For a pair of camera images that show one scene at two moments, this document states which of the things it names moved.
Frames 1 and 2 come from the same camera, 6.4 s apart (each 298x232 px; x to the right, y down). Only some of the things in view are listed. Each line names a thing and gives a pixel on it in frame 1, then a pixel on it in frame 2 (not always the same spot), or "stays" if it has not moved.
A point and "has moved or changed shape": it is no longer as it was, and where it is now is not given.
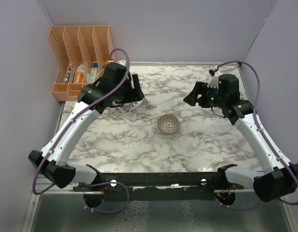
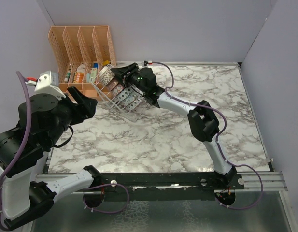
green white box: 93,73 stays
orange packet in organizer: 78,75 stays
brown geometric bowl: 168,123 has moved or changed shape
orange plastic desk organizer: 80,52 stays
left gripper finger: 137,93 -> 78,95
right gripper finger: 197,92 -> 119,71
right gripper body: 210,97 -> 132,79
